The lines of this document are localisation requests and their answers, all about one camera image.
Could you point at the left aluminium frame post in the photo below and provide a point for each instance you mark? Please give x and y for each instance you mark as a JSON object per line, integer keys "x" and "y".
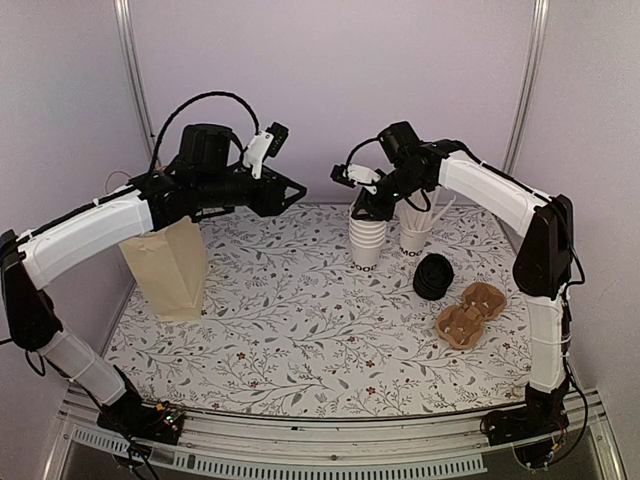
{"x": 129, "y": 52}

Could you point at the aluminium frame post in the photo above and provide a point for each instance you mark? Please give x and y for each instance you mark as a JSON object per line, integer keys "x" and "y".
{"x": 534, "y": 55}
{"x": 129, "y": 52}

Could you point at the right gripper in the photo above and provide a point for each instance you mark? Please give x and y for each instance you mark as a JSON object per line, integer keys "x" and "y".
{"x": 377, "y": 212}

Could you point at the stack of black lids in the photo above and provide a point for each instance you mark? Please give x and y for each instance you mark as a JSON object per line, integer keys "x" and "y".
{"x": 433, "y": 277}

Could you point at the right aluminium frame post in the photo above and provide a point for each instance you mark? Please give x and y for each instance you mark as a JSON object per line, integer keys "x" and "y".
{"x": 534, "y": 55}

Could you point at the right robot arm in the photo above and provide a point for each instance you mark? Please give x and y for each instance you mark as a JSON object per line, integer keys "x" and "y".
{"x": 544, "y": 263}

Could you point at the bundle of wrapped white straws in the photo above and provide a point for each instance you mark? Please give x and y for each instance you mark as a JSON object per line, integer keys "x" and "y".
{"x": 420, "y": 212}

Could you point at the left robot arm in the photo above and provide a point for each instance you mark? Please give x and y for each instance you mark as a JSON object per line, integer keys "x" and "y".
{"x": 198, "y": 184}

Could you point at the white cup holding straws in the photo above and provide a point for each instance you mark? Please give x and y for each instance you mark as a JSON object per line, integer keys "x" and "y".
{"x": 412, "y": 241}

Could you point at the kraft paper bag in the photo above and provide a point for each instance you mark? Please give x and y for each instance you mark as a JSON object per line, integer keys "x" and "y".
{"x": 170, "y": 267}

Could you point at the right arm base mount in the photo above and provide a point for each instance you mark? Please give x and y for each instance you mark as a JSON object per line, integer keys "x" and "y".
{"x": 509, "y": 426}

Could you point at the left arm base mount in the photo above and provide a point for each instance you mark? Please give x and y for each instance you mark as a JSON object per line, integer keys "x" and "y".
{"x": 137, "y": 420}

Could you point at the aluminium front rail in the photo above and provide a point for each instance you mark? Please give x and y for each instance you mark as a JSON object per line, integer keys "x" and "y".
{"x": 218, "y": 445}

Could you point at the stack of white paper cups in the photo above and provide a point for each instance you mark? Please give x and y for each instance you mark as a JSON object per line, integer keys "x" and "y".
{"x": 366, "y": 241}

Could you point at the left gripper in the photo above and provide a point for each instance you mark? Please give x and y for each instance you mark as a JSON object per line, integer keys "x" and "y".
{"x": 270, "y": 202}

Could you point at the floral table mat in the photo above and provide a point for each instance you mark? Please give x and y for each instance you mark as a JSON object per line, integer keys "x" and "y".
{"x": 290, "y": 327}

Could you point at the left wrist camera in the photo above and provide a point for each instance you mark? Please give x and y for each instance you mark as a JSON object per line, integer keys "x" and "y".
{"x": 265, "y": 144}

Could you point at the brown cardboard cup carrier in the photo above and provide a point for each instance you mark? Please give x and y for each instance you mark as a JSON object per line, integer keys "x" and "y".
{"x": 462, "y": 326}

